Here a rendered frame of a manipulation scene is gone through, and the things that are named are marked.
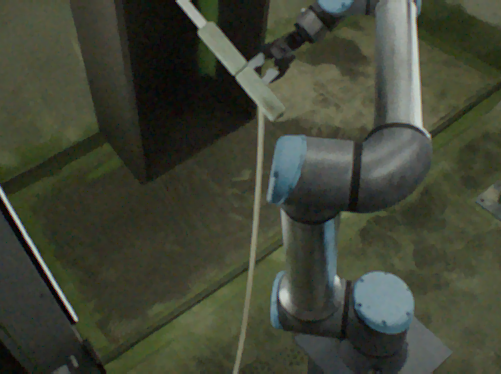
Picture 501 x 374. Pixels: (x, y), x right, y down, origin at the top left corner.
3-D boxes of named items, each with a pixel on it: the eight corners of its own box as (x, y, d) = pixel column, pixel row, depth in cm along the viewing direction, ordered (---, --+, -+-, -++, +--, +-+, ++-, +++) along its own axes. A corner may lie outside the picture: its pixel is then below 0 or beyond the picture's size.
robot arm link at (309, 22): (330, 32, 137) (305, 4, 137) (315, 45, 138) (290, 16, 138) (330, 34, 145) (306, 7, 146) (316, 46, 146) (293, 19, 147)
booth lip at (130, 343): (102, 368, 213) (99, 364, 211) (99, 363, 215) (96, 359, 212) (507, 84, 308) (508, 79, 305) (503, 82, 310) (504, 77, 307)
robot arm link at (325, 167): (337, 347, 136) (361, 198, 78) (271, 336, 140) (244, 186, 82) (343, 292, 145) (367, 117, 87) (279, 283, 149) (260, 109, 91)
